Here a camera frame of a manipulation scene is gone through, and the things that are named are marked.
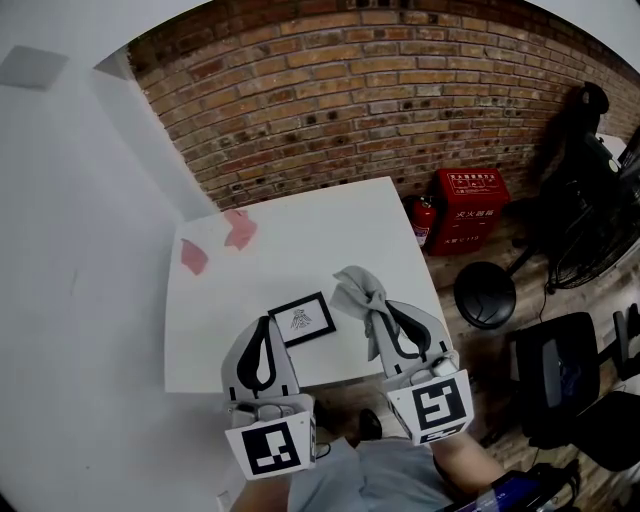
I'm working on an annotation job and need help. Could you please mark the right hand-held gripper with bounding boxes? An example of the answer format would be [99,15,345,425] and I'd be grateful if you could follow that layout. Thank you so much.
[370,298,475,446]

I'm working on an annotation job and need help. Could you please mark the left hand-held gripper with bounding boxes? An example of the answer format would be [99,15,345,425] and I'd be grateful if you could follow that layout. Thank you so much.
[221,315,319,481]

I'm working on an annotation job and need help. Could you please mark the black framed bird picture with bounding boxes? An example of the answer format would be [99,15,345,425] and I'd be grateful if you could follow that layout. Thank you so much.
[267,292,338,349]

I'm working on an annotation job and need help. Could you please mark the grey cloth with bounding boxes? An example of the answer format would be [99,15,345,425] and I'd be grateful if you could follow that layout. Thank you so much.
[329,264,402,362]

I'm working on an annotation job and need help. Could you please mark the person's right forearm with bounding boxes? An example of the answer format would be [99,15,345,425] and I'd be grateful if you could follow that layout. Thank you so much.
[432,432,504,496]

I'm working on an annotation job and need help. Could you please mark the person's left forearm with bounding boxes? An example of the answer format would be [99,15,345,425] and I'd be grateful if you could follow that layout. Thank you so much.
[239,472,296,512]

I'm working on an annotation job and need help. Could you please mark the person's black shoe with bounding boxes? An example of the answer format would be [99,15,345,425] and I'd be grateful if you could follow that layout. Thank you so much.
[358,408,384,441]

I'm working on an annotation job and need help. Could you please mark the black standing fan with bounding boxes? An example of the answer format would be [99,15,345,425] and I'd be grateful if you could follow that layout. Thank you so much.
[453,199,640,331]

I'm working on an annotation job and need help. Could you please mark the red fire extinguisher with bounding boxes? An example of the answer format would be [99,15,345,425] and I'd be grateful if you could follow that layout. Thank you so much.
[402,194,439,250]

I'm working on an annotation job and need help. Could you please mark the person's grey shorts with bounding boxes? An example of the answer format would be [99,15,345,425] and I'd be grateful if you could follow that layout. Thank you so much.
[289,437,454,512]

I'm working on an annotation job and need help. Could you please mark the small pink cloth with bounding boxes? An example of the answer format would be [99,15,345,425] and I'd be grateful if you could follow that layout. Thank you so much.
[179,238,210,277]

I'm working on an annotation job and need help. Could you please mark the white table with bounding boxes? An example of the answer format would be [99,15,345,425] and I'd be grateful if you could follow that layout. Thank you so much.
[163,175,449,396]

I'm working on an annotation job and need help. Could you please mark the red fire extinguisher box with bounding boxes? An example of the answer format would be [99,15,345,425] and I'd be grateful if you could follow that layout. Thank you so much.
[429,167,512,257]

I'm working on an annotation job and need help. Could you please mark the large pink cloth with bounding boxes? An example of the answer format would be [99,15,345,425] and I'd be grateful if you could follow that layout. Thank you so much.
[222,208,259,252]

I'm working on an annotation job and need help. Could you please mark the black tablet device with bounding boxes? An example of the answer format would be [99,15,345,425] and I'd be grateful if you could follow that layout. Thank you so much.
[439,462,581,512]

